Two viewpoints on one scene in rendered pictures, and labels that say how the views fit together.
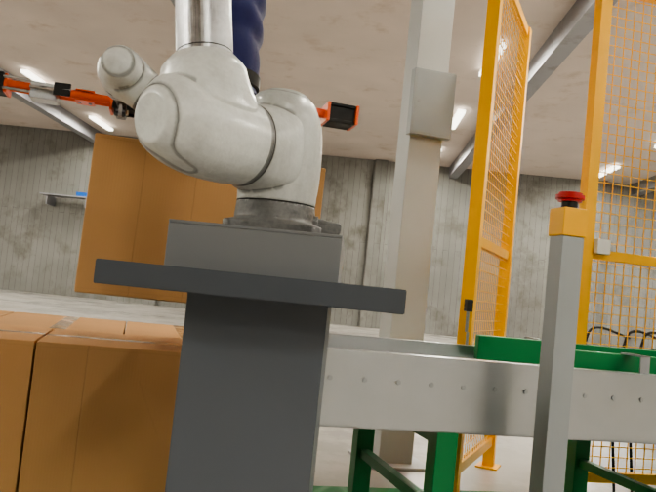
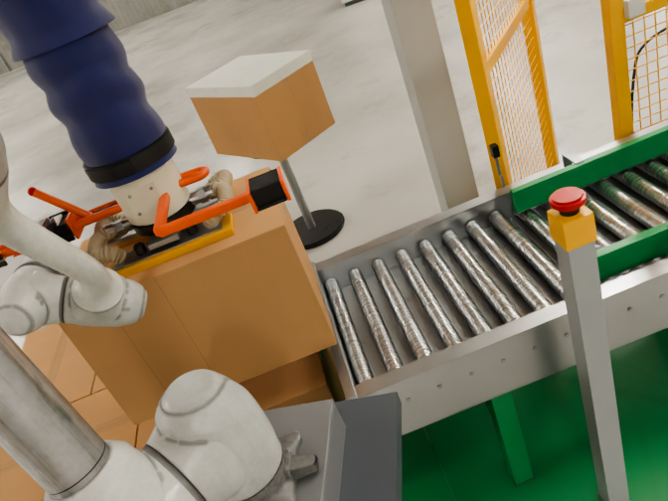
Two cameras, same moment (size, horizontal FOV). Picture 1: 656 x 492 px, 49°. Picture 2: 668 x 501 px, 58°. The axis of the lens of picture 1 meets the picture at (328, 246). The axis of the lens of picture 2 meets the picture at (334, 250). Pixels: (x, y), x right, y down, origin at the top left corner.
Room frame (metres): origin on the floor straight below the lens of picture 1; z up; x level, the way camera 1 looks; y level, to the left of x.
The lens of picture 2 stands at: (0.70, -0.39, 1.72)
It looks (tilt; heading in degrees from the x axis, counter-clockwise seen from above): 31 degrees down; 15
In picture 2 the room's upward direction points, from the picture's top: 23 degrees counter-clockwise
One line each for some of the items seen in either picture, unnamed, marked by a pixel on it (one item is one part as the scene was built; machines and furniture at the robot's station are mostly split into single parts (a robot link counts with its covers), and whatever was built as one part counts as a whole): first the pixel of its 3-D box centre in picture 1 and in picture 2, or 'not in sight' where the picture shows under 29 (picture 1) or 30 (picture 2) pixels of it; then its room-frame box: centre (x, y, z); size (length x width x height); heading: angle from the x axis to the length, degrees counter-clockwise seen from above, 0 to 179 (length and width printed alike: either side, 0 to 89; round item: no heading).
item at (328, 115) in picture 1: (339, 116); (267, 189); (1.86, 0.01, 1.19); 0.09 x 0.08 x 0.05; 13
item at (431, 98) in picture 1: (431, 103); not in sight; (3.19, -0.40, 1.62); 0.20 x 0.05 x 0.30; 105
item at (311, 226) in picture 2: not in sight; (294, 187); (3.75, 0.50, 0.31); 0.40 x 0.40 x 0.62
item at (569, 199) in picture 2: (569, 201); (568, 203); (1.78, -0.59, 1.02); 0.07 x 0.07 x 0.04
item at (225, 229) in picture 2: not in sight; (168, 243); (1.95, 0.34, 1.09); 0.34 x 0.10 x 0.05; 103
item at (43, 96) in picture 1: (45, 93); not in sight; (1.94, 0.81, 1.19); 0.07 x 0.07 x 0.04; 13
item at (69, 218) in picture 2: (126, 103); (62, 228); (1.99, 0.60, 1.20); 0.10 x 0.08 x 0.06; 13
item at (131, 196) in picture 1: (199, 231); (204, 290); (2.05, 0.37, 0.87); 0.60 x 0.40 x 0.40; 105
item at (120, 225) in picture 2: not in sight; (163, 213); (2.05, 0.36, 1.13); 0.34 x 0.25 x 0.06; 103
